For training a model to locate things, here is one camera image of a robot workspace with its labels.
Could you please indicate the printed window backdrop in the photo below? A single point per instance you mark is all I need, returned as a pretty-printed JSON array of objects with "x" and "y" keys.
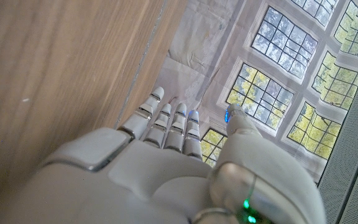
[{"x": 259, "y": 62}]

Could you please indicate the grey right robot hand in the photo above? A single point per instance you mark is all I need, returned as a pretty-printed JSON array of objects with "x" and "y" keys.
[{"x": 154, "y": 186}]

